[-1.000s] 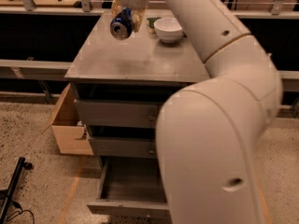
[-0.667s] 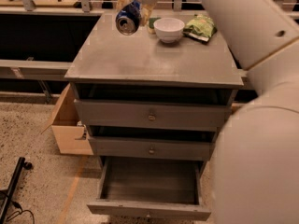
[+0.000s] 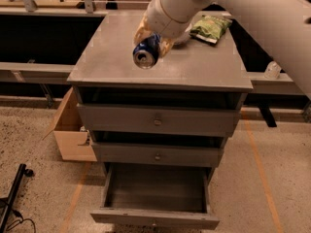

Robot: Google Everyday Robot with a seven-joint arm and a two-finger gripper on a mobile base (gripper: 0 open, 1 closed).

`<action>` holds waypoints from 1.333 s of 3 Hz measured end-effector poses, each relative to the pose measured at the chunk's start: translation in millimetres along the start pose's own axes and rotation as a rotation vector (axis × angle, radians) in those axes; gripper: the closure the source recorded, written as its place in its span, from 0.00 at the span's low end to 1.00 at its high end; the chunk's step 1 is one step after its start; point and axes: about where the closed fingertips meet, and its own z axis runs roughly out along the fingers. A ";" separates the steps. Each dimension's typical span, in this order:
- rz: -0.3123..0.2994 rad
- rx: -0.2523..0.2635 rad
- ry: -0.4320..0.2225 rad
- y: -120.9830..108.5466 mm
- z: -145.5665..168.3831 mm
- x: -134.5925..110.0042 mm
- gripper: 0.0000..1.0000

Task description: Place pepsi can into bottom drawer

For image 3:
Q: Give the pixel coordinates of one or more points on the black stand leg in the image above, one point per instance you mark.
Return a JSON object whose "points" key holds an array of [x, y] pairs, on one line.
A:
{"points": [[8, 202]]}

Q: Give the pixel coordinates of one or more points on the white ceramic bowl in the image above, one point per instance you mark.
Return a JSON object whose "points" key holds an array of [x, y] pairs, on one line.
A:
{"points": [[182, 39]]}

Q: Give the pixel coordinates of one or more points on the grey middle drawer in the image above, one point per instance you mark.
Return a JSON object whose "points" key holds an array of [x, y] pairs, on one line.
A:
{"points": [[158, 155]]}

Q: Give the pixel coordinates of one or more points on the grey drawer cabinet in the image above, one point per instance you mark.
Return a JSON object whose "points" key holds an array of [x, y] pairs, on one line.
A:
{"points": [[193, 76]]}

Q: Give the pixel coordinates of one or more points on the blue pepsi can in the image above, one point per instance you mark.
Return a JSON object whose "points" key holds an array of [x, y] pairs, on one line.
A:
{"points": [[146, 53]]}

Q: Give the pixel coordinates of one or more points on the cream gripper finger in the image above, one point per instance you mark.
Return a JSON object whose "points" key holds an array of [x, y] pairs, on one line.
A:
{"points": [[143, 31], [165, 45]]}

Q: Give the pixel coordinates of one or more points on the green chip bag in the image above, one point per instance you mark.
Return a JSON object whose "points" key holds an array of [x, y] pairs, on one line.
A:
{"points": [[210, 29]]}

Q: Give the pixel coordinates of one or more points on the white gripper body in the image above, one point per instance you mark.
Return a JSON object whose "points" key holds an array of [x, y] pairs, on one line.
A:
{"points": [[165, 20]]}

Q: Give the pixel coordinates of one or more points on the grey top drawer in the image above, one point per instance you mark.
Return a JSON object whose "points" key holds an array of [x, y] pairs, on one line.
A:
{"points": [[154, 120]]}

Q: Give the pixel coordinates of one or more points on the open cardboard box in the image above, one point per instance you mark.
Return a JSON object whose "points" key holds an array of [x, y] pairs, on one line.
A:
{"points": [[73, 142]]}

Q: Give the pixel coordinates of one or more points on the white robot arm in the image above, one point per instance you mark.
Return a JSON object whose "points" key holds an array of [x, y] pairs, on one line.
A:
{"points": [[279, 26]]}

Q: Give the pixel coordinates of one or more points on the grey open bottom drawer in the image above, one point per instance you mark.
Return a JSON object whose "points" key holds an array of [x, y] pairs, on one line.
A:
{"points": [[156, 196]]}

